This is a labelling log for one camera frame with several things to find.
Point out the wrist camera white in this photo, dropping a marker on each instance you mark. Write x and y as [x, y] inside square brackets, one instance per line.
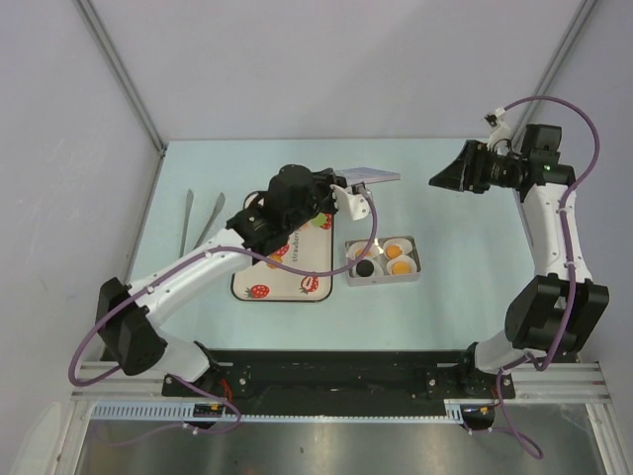
[351, 203]
[499, 128]

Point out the metal serving tongs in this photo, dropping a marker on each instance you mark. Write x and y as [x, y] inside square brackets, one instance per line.
[203, 227]

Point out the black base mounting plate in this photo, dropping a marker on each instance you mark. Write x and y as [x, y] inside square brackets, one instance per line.
[344, 384]

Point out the white paper cup back left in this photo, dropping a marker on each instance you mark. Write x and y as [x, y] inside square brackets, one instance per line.
[374, 249]

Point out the white paper cup front left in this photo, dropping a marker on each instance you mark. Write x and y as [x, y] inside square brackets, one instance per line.
[378, 269]

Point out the black round cookie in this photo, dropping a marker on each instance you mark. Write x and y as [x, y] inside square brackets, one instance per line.
[365, 268]

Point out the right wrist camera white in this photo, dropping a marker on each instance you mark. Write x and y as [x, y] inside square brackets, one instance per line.
[499, 128]

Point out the white paper cup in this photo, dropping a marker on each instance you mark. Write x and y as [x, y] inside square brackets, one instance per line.
[404, 243]
[374, 249]
[378, 269]
[406, 259]

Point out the white paper cup back right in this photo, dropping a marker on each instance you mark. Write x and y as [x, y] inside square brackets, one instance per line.
[404, 243]

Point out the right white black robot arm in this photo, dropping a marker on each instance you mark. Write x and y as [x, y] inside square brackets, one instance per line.
[557, 310]

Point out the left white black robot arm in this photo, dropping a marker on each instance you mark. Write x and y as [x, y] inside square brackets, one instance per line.
[130, 316]

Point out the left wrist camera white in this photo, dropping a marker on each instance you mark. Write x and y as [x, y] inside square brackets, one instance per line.
[351, 203]

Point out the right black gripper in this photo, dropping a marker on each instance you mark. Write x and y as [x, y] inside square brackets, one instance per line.
[465, 172]

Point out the silver tin box base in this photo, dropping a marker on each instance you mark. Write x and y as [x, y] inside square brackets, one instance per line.
[382, 259]

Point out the left aluminium frame post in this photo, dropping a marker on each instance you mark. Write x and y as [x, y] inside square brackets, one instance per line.
[105, 44]

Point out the green round cookie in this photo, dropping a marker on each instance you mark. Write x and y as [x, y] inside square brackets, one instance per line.
[321, 219]

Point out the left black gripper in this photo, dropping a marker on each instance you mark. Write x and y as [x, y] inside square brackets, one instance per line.
[324, 179]

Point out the silver tin lid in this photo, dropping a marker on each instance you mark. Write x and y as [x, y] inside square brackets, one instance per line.
[367, 175]

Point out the white paper cup front right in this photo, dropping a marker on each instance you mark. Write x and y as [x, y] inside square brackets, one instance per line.
[406, 259]

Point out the orange flower cookie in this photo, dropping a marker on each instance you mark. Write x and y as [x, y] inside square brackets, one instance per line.
[393, 251]

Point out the strawberry pattern white tray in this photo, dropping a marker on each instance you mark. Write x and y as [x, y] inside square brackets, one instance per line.
[309, 248]

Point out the aluminium frame post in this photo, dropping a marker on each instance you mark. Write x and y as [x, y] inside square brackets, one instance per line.
[105, 44]
[555, 64]

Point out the right aluminium frame post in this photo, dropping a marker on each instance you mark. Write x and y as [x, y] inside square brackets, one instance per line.
[555, 64]

